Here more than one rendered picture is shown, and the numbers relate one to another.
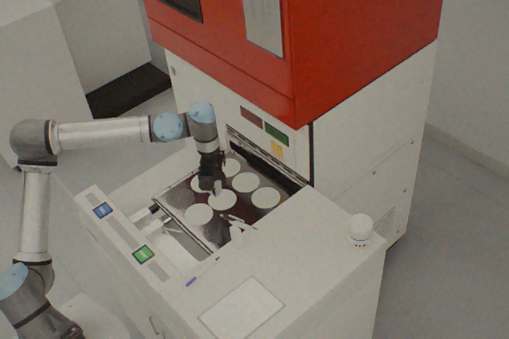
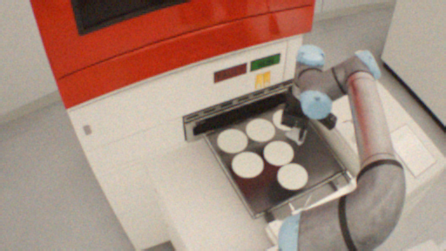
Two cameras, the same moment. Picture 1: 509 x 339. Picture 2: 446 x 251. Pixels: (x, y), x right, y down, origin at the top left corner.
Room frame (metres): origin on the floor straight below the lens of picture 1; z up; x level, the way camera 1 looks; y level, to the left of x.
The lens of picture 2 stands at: (1.35, 0.90, 1.91)
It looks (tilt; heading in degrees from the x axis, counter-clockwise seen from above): 49 degrees down; 281
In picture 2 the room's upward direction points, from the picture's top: straight up
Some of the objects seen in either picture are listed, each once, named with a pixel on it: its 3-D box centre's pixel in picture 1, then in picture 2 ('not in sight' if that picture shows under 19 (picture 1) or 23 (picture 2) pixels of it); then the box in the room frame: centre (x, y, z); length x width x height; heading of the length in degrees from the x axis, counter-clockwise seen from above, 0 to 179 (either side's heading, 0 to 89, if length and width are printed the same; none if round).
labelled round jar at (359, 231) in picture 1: (359, 231); not in sight; (1.01, -0.29, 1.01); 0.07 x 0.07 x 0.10
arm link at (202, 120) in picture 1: (202, 121); (309, 67); (1.27, 0.14, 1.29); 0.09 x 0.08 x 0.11; 98
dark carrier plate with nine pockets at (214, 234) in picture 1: (223, 198); (276, 152); (1.32, 0.12, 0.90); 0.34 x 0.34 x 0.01; 37
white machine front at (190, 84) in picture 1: (233, 118); (193, 100); (1.61, 0.06, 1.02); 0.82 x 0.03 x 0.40; 37
